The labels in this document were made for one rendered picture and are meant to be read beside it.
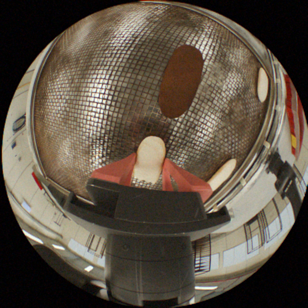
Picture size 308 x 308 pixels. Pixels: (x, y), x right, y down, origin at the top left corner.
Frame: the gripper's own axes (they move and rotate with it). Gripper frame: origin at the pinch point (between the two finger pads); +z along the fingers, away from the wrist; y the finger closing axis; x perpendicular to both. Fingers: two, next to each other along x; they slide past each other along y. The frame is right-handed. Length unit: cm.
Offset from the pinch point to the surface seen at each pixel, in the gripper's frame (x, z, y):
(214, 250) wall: 460, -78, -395
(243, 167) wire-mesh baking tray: -1.1, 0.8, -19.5
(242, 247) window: 291, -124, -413
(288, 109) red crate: -34, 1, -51
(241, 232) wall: 287, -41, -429
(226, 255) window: 377, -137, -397
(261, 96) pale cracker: -16.0, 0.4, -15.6
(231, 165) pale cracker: -1.5, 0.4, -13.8
